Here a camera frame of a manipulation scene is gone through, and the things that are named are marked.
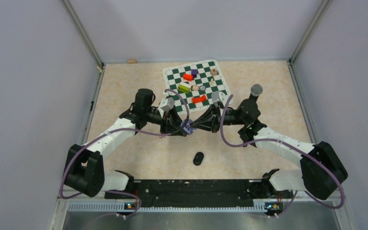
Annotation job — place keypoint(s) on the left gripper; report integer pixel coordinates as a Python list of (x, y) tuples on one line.
[(171, 123)]

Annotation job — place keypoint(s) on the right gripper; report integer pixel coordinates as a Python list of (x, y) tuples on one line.
[(212, 114)]

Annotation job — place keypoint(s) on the lavender earbud charging case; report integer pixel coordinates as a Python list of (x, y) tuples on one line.
[(188, 129)]

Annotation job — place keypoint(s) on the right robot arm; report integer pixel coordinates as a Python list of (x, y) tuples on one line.
[(320, 172)]

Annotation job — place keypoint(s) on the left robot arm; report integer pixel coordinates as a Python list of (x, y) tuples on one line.
[(84, 169)]

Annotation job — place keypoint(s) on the black earbud case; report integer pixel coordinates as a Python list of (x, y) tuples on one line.
[(198, 158)]

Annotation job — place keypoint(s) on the red arch block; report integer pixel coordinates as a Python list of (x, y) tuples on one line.
[(199, 99)]

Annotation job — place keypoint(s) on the wooden cylinder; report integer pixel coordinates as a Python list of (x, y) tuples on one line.
[(195, 88)]

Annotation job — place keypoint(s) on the green white chessboard mat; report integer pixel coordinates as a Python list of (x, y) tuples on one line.
[(195, 82)]

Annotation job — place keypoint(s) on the green white lego brick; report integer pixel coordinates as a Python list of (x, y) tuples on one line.
[(184, 87)]

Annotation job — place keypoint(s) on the wooden cube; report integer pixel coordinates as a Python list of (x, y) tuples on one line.
[(214, 72)]

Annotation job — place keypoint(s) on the purple block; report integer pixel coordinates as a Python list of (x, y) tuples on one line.
[(194, 73)]

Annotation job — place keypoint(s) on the black microphone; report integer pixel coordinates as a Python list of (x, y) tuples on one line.
[(255, 91)]

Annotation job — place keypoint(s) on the cork stopper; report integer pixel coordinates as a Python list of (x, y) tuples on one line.
[(132, 61)]

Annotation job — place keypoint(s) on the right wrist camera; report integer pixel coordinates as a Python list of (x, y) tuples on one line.
[(219, 98)]

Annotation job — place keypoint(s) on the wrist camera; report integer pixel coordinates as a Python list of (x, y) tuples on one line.
[(167, 103), (219, 98)]

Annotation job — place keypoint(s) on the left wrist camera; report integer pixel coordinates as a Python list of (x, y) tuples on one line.
[(167, 103)]

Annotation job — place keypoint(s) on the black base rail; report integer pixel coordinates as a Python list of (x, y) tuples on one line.
[(199, 193)]

